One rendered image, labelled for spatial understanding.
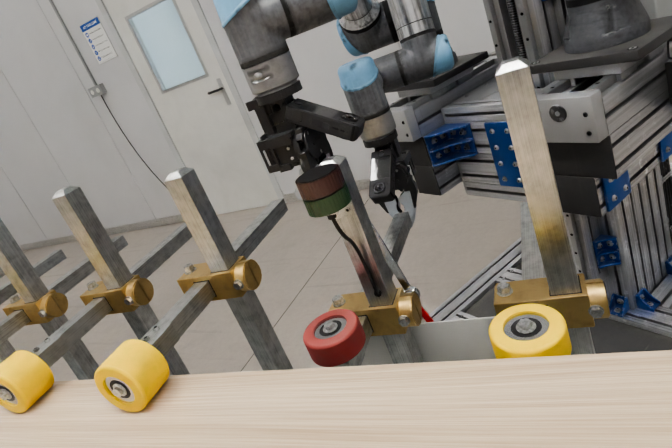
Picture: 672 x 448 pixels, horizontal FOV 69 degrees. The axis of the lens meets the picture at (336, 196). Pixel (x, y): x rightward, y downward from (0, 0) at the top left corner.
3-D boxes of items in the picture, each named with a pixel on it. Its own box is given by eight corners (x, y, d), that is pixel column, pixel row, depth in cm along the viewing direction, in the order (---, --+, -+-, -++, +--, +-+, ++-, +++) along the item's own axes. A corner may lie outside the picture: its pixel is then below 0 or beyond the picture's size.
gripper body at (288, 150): (289, 159, 82) (260, 91, 78) (334, 147, 78) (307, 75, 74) (270, 178, 75) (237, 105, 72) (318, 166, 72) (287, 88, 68)
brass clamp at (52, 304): (36, 311, 110) (23, 292, 109) (75, 305, 105) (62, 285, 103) (12, 329, 105) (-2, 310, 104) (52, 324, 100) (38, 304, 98)
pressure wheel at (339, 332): (340, 368, 74) (313, 308, 70) (389, 366, 71) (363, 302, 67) (323, 411, 68) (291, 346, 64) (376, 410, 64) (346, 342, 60)
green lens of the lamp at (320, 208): (317, 200, 67) (312, 185, 67) (357, 191, 65) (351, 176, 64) (301, 220, 62) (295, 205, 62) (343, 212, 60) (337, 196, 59)
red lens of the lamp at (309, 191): (311, 183, 67) (305, 169, 66) (350, 174, 64) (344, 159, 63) (294, 203, 62) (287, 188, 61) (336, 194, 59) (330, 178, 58)
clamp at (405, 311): (346, 319, 81) (336, 294, 80) (424, 311, 76) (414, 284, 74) (336, 342, 77) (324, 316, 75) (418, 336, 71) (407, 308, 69)
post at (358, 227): (422, 409, 84) (321, 156, 68) (441, 408, 83) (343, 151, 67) (418, 426, 81) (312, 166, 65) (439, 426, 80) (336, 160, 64)
